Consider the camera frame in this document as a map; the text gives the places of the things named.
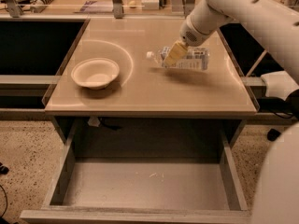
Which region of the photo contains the black office chair base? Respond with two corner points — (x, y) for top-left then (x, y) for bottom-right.
(267, 129), (281, 141)

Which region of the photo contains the white leaning stick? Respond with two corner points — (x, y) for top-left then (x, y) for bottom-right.
(245, 50), (267, 77)

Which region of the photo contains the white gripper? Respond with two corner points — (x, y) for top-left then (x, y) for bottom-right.
(164, 0), (233, 67)

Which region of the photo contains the clear plastic water bottle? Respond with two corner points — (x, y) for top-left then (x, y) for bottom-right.
(146, 47), (209, 70)

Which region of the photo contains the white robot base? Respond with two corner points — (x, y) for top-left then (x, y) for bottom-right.
(261, 71), (299, 101)

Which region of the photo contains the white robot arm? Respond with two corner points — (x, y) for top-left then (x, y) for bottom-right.
(164, 0), (299, 224)

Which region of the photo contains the white paper bowl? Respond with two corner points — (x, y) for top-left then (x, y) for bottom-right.
(71, 58), (120, 90)

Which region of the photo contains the open grey drawer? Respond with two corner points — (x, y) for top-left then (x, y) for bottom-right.
(21, 119), (250, 224)

